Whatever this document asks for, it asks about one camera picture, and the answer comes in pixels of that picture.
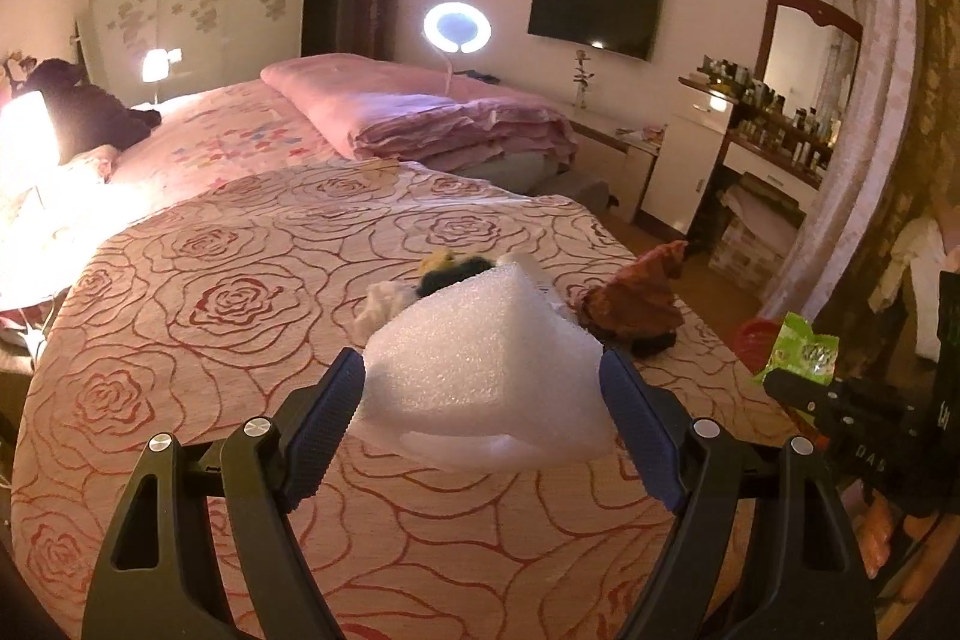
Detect dark wood dressing table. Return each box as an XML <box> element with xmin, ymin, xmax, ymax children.
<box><xmin>690</xmin><ymin>122</ymin><xmax>833</xmax><ymax>251</ymax></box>

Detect pink floral bed sheet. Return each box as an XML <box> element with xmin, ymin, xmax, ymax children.
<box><xmin>112</xmin><ymin>77</ymin><xmax>361</xmax><ymax>191</ymax></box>

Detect white tissue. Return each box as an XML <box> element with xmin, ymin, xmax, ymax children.
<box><xmin>360</xmin><ymin>280</ymin><xmax>421</xmax><ymax>330</ymax></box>

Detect single rose in vase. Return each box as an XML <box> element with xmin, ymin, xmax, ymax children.
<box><xmin>571</xmin><ymin>49</ymin><xmax>597</xmax><ymax>109</ymax></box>

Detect white ring light lamp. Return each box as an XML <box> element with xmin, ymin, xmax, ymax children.
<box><xmin>422</xmin><ymin>1</ymin><xmax>481</xmax><ymax>94</ymax></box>

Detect white foam sheet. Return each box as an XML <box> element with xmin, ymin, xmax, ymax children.
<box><xmin>352</xmin><ymin>261</ymin><xmax>635</xmax><ymax>468</ymax></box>

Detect pink sheer curtain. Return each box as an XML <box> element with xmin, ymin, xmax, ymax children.
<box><xmin>757</xmin><ymin>0</ymin><xmax>920</xmax><ymax>326</ymax></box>

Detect small bedside lamp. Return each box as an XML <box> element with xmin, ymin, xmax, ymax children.
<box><xmin>142</xmin><ymin>47</ymin><xmax>181</xmax><ymax>105</ymax></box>

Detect pink pillow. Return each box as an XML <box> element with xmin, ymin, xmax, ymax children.
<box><xmin>56</xmin><ymin>143</ymin><xmax>121</xmax><ymax>185</ymax></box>

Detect grey bed frame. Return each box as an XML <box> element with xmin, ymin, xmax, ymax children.
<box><xmin>465</xmin><ymin>149</ymin><xmax>623</xmax><ymax>214</ymax></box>

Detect rose print bedspread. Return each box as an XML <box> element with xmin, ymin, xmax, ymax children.
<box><xmin>11</xmin><ymin>160</ymin><xmax>803</xmax><ymax>640</ymax></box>

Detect brown plush toy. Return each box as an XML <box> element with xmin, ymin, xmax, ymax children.
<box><xmin>574</xmin><ymin>240</ymin><xmax>691</xmax><ymax>356</ymax></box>

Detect white garment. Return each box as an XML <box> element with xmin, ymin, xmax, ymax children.
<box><xmin>870</xmin><ymin>216</ymin><xmax>960</xmax><ymax>311</ymax></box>

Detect wall-mounted black television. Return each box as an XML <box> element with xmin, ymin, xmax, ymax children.
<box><xmin>527</xmin><ymin>0</ymin><xmax>665</xmax><ymax>61</ymax></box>

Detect row of cosmetic bottles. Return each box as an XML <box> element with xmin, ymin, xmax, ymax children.
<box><xmin>697</xmin><ymin>53</ymin><xmax>845</xmax><ymax>169</ymax></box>

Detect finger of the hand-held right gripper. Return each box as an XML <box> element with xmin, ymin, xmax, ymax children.
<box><xmin>763</xmin><ymin>366</ymin><xmax>845</xmax><ymax>435</ymax></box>

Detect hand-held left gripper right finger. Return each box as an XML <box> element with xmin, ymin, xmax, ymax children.
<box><xmin>598</xmin><ymin>346</ymin><xmax>878</xmax><ymax>640</ymax></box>

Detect brown floral curtain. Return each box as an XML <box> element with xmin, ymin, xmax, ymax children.
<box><xmin>810</xmin><ymin>0</ymin><xmax>960</xmax><ymax>371</ymax></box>

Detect stacked cardboard boxes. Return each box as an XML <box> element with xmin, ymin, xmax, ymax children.
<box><xmin>709</xmin><ymin>182</ymin><xmax>807</xmax><ymax>296</ymax></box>

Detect dark plush toy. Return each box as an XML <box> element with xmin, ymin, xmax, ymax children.
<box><xmin>26</xmin><ymin>59</ymin><xmax>162</xmax><ymax>161</ymax></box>

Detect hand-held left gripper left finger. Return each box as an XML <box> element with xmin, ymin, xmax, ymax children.
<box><xmin>82</xmin><ymin>347</ymin><xmax>368</xmax><ymax>640</ymax></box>

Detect green snack packet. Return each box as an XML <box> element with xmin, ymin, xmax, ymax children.
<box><xmin>754</xmin><ymin>311</ymin><xmax>839</xmax><ymax>386</ymax></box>

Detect white cabinet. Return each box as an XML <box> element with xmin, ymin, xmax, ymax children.
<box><xmin>637</xmin><ymin>77</ymin><xmax>740</xmax><ymax>236</ymax></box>

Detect folded pink quilt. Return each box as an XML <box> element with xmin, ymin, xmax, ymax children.
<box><xmin>260</xmin><ymin>53</ymin><xmax>582</xmax><ymax>172</ymax></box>

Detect red plastic basket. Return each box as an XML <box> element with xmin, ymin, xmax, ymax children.
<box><xmin>735</xmin><ymin>317</ymin><xmax>788</xmax><ymax>378</ymax></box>

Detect white low desk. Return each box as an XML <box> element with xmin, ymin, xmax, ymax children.
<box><xmin>562</xmin><ymin>111</ymin><xmax>665</xmax><ymax>206</ymax></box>

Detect wooden framed mirror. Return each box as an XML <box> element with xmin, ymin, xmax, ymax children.
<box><xmin>756</xmin><ymin>0</ymin><xmax>863</xmax><ymax>116</ymax></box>

